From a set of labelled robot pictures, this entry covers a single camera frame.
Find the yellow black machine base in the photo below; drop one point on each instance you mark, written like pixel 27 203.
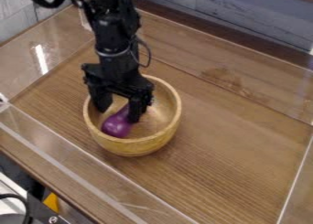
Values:
pixel 37 212

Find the clear acrylic tray wall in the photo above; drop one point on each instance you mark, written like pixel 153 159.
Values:
pixel 100 191

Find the brown wooden bowl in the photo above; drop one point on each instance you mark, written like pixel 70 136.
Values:
pixel 156 129

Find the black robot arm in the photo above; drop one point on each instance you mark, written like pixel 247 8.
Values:
pixel 114 21

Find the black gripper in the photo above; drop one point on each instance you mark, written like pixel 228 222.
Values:
pixel 116 76

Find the purple toy eggplant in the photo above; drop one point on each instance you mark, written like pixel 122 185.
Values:
pixel 116 125

